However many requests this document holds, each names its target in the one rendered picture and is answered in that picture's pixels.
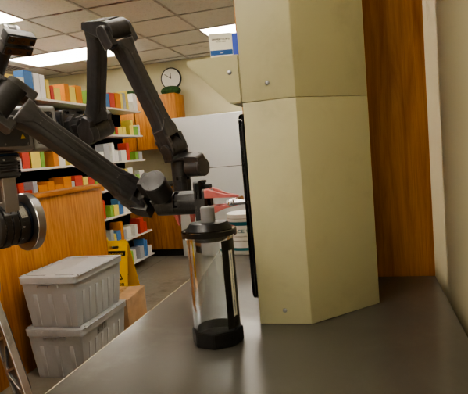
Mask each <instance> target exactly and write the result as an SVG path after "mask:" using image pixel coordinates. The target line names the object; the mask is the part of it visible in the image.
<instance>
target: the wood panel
mask: <svg viewBox="0 0 468 394"><path fill-rule="evenodd" d="M362 9H363V35H364V48H365V61H366V87H367V101H368V114H369V127H370V153H371V167H372V180H373V205H374V219H375V232H376V246H377V272H378V277H397V276H435V262H434V231H433V215H432V198H431V182H430V150H429V134H428V118H427V86H426V70H425V54H424V37H423V6H422V0H362Z"/></svg>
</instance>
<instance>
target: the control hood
mask: <svg viewBox="0 0 468 394"><path fill-rule="evenodd" d="M186 64H187V66H188V68H189V69H190V70H192V71H193V72H194V73H195V74H196V75H198V76H199V77H200V78H201V79H202V80H204V82H206V83H207V84H208V85H209V86H210V87H211V88H212V89H213V90H215V91H216V92H217V93H218V94H219V95H221V96H222V97H223V98H224V99H226V100H227V101H228V102H229V103H230V104H233V105H236V106H240V107H243V102H242V92H241V74H240V64H239V55H238V54H236V55H230V56H220V57H214V58H208V59H197V60H192V61H188V62H187V63H186Z"/></svg>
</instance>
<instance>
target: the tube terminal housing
mask: <svg viewBox="0 0 468 394"><path fill-rule="evenodd" d="M234 7H235V16H236V26H237V36H238V55H239V64H240V74H241V92H242V102H243V114H244V123H245V141H246V151H247V161H248V179H249V189H250V199H251V208H252V226H253V237H254V246H255V265H256V274H257V284H258V294H259V312H260V322H261V324H315V323H317V322H320V321H325V320H327V319H330V318H332V317H337V316H340V315H342V314H345V313H349V312H352V311H355V310H359V309H362V308H364V307H368V306H372V305H374V304H377V303H379V302H380V298H379V285H378V272H377V246H376V232H375V219H374V205H373V180H372V167H371V153H370V127H369V114H368V101H367V87H366V61H365V48H364V35H363V9H362V0H234Z"/></svg>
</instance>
